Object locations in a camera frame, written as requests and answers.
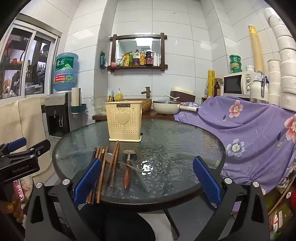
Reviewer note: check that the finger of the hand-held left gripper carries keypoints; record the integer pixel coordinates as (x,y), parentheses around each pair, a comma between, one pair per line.
(38,148)
(16,143)

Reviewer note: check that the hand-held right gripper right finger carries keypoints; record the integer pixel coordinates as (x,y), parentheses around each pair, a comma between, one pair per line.
(205,183)

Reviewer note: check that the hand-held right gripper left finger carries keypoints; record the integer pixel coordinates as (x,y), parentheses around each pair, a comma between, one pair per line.
(87,183)

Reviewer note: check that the row of wooden chopsticks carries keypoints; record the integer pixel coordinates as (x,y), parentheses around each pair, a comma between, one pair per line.
(102,173)

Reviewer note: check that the white spoon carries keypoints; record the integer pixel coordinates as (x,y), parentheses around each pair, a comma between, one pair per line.
(109,158)

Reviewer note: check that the cream perforated utensil holder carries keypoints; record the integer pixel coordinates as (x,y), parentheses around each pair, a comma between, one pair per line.
(123,129)

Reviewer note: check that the phone with pink case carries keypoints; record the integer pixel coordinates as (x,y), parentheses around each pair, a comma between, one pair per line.
(19,191)

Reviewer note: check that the beige cloth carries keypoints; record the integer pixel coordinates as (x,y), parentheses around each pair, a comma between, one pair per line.
(25,120)

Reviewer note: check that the water dispenser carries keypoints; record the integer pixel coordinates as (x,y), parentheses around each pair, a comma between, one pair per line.
(55,115)

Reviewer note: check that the round glass table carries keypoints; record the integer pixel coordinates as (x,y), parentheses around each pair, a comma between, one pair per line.
(138,205)

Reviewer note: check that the white and teal cup dispenser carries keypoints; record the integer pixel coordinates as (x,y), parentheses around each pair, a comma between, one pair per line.
(75,99)

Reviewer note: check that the purple floral cloth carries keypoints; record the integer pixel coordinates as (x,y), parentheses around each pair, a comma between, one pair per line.
(242,129)

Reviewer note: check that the clear plastic bag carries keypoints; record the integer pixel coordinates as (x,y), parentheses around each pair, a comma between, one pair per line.
(98,106)

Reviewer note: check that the wooden counter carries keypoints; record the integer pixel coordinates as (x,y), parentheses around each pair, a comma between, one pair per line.
(159,116)

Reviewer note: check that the sliding window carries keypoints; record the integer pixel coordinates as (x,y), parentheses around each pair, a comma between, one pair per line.
(41,64)

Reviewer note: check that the blue water jug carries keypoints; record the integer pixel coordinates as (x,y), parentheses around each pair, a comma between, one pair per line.
(66,69)

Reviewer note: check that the white pan with lid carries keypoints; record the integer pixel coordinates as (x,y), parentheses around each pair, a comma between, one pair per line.
(164,109)

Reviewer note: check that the brown and white rice cooker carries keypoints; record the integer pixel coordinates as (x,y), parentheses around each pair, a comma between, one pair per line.
(182,95)

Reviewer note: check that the white rice paddle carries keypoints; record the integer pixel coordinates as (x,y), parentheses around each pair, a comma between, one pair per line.
(172,96)

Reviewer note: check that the yellow soap bottle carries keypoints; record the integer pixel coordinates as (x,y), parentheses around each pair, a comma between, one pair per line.
(118,95)

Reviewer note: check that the brown glass bottle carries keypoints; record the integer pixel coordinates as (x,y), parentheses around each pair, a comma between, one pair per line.
(217,89)

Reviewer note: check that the yellow roll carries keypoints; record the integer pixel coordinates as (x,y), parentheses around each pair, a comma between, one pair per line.
(211,83)

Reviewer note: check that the white microwave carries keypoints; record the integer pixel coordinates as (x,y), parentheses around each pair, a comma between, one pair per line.
(233,85)

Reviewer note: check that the white kettle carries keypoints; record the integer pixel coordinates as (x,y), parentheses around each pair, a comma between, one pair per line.
(256,90)

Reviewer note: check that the bronze faucet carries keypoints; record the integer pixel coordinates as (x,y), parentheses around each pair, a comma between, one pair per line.
(146,92)

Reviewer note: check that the green hanging packet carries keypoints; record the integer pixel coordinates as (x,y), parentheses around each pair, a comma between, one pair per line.
(102,59)

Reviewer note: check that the white jar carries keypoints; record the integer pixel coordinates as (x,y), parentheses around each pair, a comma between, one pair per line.
(249,68)

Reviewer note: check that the stack of green containers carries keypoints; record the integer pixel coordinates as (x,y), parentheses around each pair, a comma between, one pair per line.
(235,63)

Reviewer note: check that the yellow seasoning bag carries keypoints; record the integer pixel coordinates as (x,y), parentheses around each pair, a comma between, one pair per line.
(126,59)

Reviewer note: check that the green glass bottle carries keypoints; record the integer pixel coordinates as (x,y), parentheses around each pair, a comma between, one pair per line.
(131,59)

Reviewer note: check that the white squeeze bottle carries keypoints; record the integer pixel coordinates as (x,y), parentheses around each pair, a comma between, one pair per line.
(155,59)

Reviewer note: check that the purple label bottle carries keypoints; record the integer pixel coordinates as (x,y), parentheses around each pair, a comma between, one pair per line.
(137,58)

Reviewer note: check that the orange label bottle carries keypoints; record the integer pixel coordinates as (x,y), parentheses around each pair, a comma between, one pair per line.
(142,58)

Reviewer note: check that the dark soy sauce bottle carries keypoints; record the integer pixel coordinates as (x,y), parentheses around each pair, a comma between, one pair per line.
(149,58)

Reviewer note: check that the tall stack of paper cups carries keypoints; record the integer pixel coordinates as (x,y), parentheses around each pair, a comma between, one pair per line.
(256,51)

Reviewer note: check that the wooden framed mirror shelf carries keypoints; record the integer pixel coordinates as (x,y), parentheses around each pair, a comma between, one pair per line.
(138,44)

